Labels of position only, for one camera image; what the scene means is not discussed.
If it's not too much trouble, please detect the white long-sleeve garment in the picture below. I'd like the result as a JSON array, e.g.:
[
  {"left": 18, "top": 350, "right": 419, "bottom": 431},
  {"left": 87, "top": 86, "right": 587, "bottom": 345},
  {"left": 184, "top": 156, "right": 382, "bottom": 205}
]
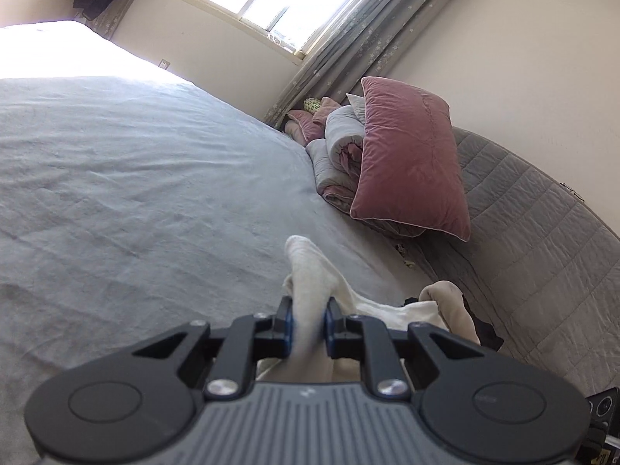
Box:
[{"left": 257, "top": 235, "right": 448, "bottom": 383}]

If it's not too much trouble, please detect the beige folded garment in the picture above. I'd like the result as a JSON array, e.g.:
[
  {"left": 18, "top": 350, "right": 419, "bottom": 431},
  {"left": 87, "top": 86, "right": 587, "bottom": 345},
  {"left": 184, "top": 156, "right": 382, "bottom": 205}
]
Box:
[{"left": 419, "top": 280, "right": 480, "bottom": 344}]

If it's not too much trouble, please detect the pink velvet pillow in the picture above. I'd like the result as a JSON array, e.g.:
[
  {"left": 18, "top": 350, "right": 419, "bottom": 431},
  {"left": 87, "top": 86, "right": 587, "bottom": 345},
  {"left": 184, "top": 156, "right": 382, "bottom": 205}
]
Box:
[{"left": 350, "top": 77, "right": 471, "bottom": 241}]

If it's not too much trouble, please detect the rolled grey pink quilt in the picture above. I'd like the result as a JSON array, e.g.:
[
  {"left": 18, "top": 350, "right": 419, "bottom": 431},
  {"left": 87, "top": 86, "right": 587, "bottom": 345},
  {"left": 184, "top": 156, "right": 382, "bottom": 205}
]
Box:
[{"left": 305, "top": 101, "right": 428, "bottom": 239}]

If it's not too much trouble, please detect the grey bed sheet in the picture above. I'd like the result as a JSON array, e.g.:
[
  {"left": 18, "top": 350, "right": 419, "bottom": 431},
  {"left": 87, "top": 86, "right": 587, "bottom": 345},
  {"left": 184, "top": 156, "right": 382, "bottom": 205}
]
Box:
[{"left": 1, "top": 21, "right": 428, "bottom": 464}]

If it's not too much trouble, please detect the grey quilted headboard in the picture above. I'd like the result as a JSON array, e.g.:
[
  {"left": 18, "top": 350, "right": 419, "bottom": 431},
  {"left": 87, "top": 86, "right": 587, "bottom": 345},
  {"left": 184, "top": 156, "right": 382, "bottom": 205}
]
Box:
[{"left": 403, "top": 128, "right": 619, "bottom": 395}]

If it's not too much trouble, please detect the grey curtain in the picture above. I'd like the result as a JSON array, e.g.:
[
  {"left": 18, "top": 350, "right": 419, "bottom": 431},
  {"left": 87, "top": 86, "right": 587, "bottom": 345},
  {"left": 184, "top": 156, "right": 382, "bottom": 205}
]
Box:
[{"left": 263, "top": 0, "right": 451, "bottom": 128}]

